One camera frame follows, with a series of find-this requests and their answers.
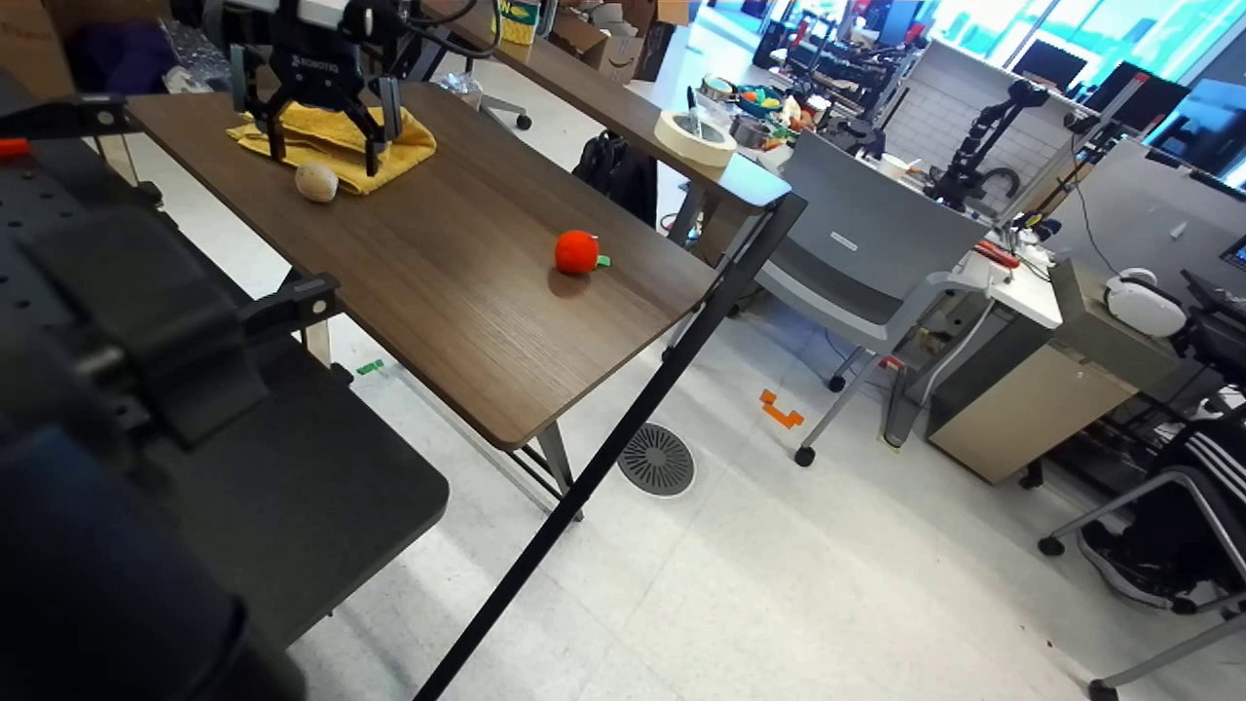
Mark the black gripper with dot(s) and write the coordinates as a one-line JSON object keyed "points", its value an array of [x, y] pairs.
{"points": [[317, 51]]}

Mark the yellow towel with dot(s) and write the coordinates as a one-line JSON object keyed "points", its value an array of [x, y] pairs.
{"points": [[336, 142]]}

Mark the orange plush tomato toy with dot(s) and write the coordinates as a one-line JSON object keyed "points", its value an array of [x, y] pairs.
{"points": [[579, 256]]}

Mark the beige plush potato toy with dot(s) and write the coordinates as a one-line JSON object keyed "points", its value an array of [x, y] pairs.
{"points": [[317, 186]]}

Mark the black backpack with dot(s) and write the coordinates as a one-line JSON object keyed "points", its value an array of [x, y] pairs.
{"points": [[620, 174]]}

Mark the white bowl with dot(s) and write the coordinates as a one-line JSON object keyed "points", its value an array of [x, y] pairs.
{"points": [[694, 139]]}

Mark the black tripod pole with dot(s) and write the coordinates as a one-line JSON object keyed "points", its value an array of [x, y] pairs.
{"points": [[753, 251]]}

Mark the round floor drain cover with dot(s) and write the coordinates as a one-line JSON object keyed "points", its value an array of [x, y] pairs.
{"points": [[654, 460]]}

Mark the tan cabinet box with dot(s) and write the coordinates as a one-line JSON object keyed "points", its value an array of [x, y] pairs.
{"points": [[1027, 391]]}

